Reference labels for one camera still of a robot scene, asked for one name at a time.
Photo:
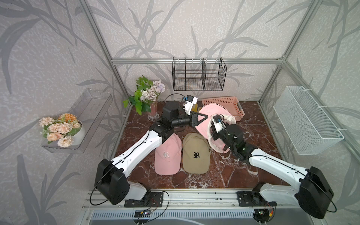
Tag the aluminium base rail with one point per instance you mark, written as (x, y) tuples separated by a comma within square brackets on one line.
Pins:
[(201, 198)]

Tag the pink plastic basket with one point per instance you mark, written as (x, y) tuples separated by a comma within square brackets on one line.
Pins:
[(231, 104)]

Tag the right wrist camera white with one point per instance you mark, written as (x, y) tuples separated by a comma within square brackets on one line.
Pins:
[(218, 123)]

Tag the pink flat mat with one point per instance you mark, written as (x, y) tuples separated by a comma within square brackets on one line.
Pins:
[(168, 156)]

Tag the beige baseball cap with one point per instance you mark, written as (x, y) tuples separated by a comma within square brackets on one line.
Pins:
[(196, 154)]

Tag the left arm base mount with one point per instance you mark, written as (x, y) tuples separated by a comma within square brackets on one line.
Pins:
[(151, 199)]

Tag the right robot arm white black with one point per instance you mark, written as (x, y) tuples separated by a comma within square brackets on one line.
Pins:
[(306, 188)]

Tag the purple white flower bouquet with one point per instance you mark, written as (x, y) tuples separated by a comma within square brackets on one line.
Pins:
[(147, 93)]

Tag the white pot peach flowers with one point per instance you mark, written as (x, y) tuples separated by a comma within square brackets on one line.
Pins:
[(65, 130)]

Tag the clear acrylic wall shelf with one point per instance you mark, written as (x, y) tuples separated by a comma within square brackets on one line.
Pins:
[(89, 109)]

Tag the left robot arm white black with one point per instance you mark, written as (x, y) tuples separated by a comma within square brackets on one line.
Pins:
[(112, 175)]

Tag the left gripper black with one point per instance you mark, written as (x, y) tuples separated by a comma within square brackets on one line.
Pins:
[(192, 119)]

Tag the black wire wall basket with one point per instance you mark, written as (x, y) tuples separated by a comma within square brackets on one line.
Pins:
[(198, 74)]

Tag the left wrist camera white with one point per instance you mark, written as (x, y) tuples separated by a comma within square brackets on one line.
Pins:
[(190, 101)]

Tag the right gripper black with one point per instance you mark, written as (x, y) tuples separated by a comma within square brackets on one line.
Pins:
[(213, 133)]

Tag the white mesh wall basket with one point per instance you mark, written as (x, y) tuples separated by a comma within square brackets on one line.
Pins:
[(308, 126)]

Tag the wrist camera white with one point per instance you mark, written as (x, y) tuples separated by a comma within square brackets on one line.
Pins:
[(190, 101), (218, 123)]

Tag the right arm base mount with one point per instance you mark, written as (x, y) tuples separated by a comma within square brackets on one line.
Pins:
[(253, 198)]

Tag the pink glass vase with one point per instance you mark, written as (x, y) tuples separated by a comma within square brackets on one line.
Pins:
[(153, 115)]

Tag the yellow white work glove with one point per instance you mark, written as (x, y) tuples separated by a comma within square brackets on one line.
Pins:
[(196, 108)]

